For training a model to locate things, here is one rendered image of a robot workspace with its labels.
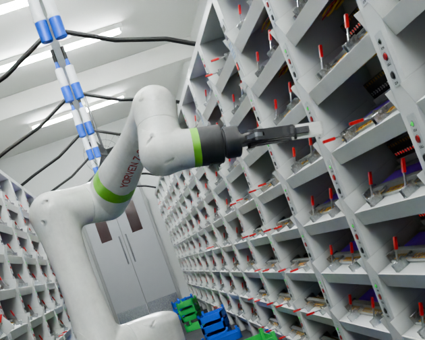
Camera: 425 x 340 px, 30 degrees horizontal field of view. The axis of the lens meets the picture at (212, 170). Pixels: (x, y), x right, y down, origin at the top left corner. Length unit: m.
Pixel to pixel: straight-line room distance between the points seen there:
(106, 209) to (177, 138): 0.46
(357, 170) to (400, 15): 0.81
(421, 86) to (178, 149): 0.55
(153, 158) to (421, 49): 0.63
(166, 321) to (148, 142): 0.54
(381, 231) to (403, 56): 0.79
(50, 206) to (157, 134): 0.45
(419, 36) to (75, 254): 1.02
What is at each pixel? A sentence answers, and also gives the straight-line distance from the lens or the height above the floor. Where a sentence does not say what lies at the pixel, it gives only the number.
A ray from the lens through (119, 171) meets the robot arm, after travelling 2.04.
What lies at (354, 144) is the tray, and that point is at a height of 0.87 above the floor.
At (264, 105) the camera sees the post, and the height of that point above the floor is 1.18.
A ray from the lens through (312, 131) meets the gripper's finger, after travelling 1.86.
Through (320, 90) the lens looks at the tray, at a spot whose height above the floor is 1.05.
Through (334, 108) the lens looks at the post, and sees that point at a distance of 2.36.
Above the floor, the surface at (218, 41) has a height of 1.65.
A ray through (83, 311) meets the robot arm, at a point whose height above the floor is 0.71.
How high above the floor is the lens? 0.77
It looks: 5 degrees up
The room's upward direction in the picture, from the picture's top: 20 degrees counter-clockwise
